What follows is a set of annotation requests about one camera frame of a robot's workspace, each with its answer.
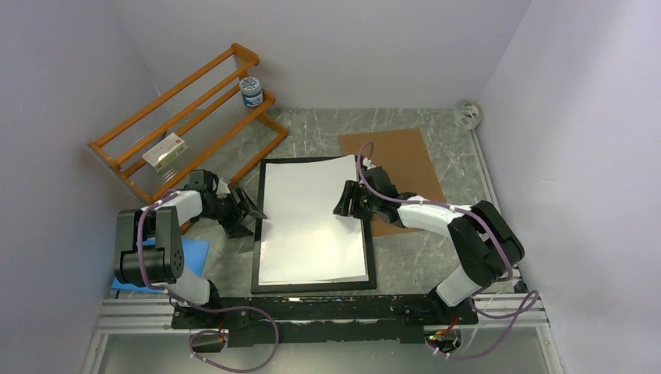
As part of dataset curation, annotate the sunflower photo print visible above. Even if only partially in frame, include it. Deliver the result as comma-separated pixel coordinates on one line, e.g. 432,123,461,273
256,154,369,286

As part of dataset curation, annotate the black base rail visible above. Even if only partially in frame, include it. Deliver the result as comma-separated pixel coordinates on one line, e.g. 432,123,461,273
171,294,478,348

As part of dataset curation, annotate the purple cable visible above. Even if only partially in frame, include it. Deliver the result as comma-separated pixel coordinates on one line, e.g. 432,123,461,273
356,142,541,362
135,189,281,374

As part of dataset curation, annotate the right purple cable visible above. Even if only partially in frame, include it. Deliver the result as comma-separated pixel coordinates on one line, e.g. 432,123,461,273
356,142,541,362

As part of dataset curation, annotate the blue paper sheet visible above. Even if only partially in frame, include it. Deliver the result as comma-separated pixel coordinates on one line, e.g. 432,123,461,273
111,238,210,294

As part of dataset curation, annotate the blue white jar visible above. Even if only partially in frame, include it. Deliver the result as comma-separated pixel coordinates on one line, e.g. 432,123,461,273
239,76,263,108

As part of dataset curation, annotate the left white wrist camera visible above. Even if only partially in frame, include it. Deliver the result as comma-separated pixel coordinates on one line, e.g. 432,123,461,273
216,179,231,199

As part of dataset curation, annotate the white red small box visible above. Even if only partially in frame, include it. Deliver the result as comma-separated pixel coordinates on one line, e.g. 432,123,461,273
142,133,188,172

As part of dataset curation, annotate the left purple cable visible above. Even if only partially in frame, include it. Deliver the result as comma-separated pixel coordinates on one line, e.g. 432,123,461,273
135,189,281,374

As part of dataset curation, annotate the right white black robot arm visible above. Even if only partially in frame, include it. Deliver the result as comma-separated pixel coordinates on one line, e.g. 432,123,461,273
333,167,525,323

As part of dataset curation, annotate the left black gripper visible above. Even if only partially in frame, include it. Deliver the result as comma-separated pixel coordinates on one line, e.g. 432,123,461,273
198,186,267,238

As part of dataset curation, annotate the brown backing board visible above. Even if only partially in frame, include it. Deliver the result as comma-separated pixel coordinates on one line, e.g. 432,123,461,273
338,128,447,238

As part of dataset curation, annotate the black picture frame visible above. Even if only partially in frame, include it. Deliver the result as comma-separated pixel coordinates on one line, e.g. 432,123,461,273
250,156,378,295

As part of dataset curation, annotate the orange wooden rack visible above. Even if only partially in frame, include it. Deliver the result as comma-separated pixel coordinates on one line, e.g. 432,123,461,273
88,43,288,205

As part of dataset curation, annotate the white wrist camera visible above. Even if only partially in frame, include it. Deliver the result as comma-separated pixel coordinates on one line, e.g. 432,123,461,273
216,179,231,199
361,157,375,171

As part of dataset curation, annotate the clear tape roll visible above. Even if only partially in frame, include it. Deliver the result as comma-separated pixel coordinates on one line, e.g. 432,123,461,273
453,100,484,130

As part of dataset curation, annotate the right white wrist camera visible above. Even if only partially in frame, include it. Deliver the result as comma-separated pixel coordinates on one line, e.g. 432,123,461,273
361,157,375,171

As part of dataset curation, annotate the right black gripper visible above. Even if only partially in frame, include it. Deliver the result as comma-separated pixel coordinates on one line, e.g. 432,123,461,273
333,180,380,221

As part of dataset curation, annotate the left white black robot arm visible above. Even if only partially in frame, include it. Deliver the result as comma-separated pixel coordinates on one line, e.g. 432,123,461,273
114,169,265,327

